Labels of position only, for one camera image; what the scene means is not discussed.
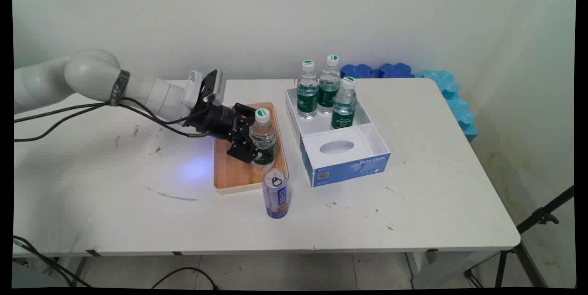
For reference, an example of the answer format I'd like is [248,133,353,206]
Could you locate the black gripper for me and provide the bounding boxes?
[183,100,259,164]

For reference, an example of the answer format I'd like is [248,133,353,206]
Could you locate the green label water bottle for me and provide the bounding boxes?
[331,76,358,130]
[296,60,319,119]
[249,108,277,170]
[318,54,341,115]

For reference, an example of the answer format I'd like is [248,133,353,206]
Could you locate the wooden tray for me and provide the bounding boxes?
[213,102,289,195]

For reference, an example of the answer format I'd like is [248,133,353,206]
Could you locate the blue drink can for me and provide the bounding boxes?
[262,168,290,219]

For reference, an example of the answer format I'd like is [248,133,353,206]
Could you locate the white blue cardboard box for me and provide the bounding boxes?
[284,85,392,188]

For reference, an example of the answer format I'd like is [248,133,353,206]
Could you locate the dark blue foam piece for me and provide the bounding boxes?
[340,64,380,79]
[379,62,416,79]

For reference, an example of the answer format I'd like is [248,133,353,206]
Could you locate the light blue foam piece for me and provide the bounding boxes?
[415,69,460,100]
[443,93,479,143]

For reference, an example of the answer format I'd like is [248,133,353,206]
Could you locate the white table leg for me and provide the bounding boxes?
[406,250,501,289]

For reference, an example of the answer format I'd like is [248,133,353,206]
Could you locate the black tripod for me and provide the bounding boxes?
[464,185,575,289]

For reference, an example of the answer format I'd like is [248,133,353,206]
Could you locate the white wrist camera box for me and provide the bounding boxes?
[184,69,227,109]

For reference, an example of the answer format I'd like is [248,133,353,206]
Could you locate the grey tape strap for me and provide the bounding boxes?
[108,69,131,107]

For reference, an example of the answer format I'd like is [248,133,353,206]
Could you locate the black looped floor cable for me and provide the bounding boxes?
[151,267,220,290]

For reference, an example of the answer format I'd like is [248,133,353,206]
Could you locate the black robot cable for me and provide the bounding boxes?
[14,103,211,142]
[14,97,203,125]

